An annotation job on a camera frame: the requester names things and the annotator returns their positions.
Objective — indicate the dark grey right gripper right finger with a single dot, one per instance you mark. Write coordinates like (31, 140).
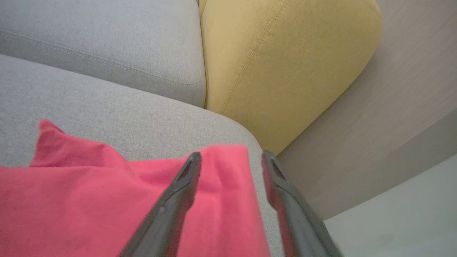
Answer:
(300, 228)

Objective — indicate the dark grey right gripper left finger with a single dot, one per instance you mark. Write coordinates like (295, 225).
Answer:
(164, 221)

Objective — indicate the red garment with striped trim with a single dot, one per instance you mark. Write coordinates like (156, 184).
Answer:
(71, 200)

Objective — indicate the grey sofa seat cushion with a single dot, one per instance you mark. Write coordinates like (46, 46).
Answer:
(107, 107)

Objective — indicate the yellow sofa cushion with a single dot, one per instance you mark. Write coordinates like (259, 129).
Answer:
(285, 64)

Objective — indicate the grey sofa back cushion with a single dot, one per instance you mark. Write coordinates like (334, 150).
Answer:
(107, 39)

